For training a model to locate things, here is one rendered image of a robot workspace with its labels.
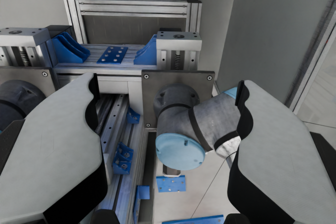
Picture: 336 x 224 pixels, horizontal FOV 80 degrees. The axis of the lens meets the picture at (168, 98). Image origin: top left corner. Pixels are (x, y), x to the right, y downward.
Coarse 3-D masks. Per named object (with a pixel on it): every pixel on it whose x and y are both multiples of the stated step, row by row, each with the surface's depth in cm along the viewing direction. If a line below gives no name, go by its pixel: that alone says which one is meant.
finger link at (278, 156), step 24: (240, 96) 11; (264, 96) 10; (240, 120) 9; (264, 120) 8; (288, 120) 8; (240, 144) 7; (264, 144) 7; (288, 144) 7; (312, 144) 7; (240, 168) 6; (264, 168) 6; (288, 168) 6; (312, 168) 6; (240, 192) 6; (264, 192) 5; (288, 192) 5; (312, 192) 5; (264, 216) 6; (288, 216) 5; (312, 216) 5
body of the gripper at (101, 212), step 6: (96, 210) 5; (102, 210) 5; (108, 210) 5; (96, 216) 5; (102, 216) 5; (108, 216) 5; (114, 216) 5; (228, 216) 5; (234, 216) 5; (240, 216) 5; (90, 222) 4; (96, 222) 4; (102, 222) 4; (108, 222) 4; (114, 222) 4; (228, 222) 5; (234, 222) 5; (240, 222) 5; (246, 222) 5
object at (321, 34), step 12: (324, 12) 58; (324, 24) 58; (312, 36) 62; (324, 36) 58; (312, 48) 63; (312, 60) 62; (300, 72) 67; (216, 84) 172; (300, 84) 67; (288, 96) 73
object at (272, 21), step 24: (240, 0) 125; (264, 0) 95; (288, 0) 76; (312, 0) 64; (240, 24) 124; (264, 24) 94; (288, 24) 75; (312, 24) 63; (240, 48) 122; (264, 48) 93; (288, 48) 75; (240, 72) 120; (264, 72) 92; (288, 72) 74
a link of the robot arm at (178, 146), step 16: (176, 112) 52; (192, 112) 48; (160, 128) 50; (176, 128) 47; (192, 128) 46; (160, 144) 46; (176, 144) 44; (192, 144) 44; (160, 160) 49; (176, 160) 48; (192, 160) 47
